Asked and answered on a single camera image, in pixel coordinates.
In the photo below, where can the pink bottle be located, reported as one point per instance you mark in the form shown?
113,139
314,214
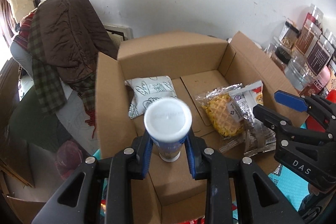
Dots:
324,79

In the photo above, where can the red bottle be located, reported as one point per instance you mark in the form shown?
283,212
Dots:
314,123

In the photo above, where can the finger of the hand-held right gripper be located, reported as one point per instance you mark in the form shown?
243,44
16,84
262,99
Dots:
290,100
273,119

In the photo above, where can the brown curtain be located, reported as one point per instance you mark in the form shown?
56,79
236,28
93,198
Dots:
5,16

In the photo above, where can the blue white candy tube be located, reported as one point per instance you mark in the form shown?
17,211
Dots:
168,116

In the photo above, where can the red powder jar dark lid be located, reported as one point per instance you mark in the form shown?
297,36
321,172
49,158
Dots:
278,53

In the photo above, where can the leaning picture frame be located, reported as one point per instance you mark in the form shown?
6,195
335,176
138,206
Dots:
115,36

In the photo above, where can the large cardboard sheet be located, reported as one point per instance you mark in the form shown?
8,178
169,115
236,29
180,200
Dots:
23,211

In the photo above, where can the teal bubble mat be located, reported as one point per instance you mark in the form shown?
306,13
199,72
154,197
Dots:
286,187

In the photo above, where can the white patterned bread packet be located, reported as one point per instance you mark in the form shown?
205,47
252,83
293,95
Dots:
152,90

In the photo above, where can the small jar black lid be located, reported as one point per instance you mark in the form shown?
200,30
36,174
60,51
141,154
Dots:
287,35

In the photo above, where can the white printed cloth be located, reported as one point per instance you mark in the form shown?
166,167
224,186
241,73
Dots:
78,119

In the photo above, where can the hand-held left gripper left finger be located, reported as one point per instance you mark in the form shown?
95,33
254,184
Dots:
147,154

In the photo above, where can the green sofa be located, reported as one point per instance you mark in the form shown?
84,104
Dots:
34,124

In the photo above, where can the tall jar red label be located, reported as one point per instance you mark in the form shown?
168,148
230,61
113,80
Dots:
313,15

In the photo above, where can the clear jar dark contents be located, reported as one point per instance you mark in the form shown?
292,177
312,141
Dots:
330,36

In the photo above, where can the silver clear snack packet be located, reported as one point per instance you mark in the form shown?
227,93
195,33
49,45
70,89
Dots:
258,140

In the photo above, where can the cardboard box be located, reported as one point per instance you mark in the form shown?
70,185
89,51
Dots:
173,187

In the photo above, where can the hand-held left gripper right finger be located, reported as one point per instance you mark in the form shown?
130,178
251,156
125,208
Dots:
190,155

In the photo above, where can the brown quilted jacket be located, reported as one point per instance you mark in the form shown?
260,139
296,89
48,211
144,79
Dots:
68,43

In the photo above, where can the clear waffle packet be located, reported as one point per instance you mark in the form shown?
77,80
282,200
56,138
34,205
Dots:
223,113

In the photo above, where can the cream quilted cloth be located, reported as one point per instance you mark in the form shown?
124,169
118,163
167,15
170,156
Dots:
22,1

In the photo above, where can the red striped cloth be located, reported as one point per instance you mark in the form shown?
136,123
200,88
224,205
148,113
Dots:
25,29

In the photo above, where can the clear jar dark label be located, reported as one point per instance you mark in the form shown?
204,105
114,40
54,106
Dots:
320,53

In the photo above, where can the clear jar brown label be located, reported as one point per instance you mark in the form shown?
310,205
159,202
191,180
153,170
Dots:
307,35

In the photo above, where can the wide jar brown powder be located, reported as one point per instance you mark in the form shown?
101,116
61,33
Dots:
299,74

